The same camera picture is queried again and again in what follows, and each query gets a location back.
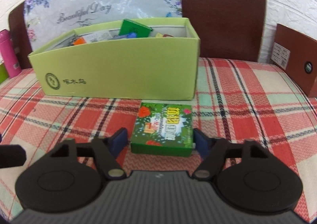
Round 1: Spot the plaid bed sheet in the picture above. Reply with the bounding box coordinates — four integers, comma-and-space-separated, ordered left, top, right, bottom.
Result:
0, 57, 317, 224

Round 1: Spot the blue plastic tape dispenser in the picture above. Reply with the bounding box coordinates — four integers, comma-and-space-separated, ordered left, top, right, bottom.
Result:
114, 32, 138, 40

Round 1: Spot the brown cardboard box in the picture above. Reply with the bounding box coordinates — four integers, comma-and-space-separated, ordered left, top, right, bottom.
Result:
270, 23, 317, 97

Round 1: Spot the large light green box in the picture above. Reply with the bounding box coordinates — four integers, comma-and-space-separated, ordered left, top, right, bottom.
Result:
28, 17, 201, 101

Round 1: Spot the brown wooden headboard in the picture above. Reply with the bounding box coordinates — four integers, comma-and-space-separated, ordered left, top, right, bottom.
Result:
8, 0, 268, 70

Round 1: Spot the green flower print box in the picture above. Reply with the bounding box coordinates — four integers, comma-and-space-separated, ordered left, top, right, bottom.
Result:
130, 102, 194, 158

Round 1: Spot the pink thermos bottle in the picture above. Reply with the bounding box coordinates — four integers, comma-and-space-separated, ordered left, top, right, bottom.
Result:
0, 29, 21, 78

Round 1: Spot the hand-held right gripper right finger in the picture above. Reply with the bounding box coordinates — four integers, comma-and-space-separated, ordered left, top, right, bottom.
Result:
193, 129, 280, 180

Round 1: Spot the plain green box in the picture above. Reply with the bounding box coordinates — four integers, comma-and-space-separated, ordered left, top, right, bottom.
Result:
118, 19, 153, 38

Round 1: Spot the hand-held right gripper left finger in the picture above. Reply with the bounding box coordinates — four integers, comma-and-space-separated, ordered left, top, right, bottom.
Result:
36, 127, 128, 180

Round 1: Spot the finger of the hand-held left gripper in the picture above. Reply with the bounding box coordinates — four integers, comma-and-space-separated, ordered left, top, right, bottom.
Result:
0, 144, 26, 169

